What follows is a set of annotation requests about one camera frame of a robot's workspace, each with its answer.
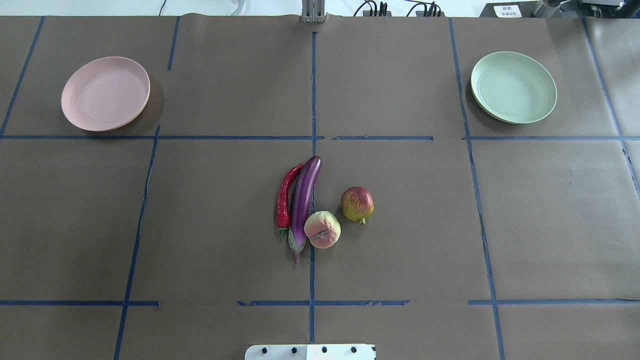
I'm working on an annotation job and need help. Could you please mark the red yellow pomegranate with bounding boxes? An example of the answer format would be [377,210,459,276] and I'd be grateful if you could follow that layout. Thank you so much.
[340,186,375,226]

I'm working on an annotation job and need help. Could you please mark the purple eggplant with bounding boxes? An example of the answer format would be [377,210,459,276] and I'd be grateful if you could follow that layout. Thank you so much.
[287,155,322,264]

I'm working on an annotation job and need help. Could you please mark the pale pink peach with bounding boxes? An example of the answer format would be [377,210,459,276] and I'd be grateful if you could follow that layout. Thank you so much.
[303,210,342,249]

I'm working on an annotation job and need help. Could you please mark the red chili pepper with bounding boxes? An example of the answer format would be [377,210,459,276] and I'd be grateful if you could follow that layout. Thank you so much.
[275,162,304,238]

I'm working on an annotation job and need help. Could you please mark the light green plate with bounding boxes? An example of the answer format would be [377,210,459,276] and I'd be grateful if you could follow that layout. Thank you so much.
[470,51,558,125]

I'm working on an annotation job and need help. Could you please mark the pink plate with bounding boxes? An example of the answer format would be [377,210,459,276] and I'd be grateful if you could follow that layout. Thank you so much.
[61,56,151,132]

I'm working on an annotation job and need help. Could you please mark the grey aluminium post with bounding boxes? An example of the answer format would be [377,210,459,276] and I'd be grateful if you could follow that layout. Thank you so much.
[301,0,327,24]

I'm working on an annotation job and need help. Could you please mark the white metal base plate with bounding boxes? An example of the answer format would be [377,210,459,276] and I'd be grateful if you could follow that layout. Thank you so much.
[244,343,377,360]

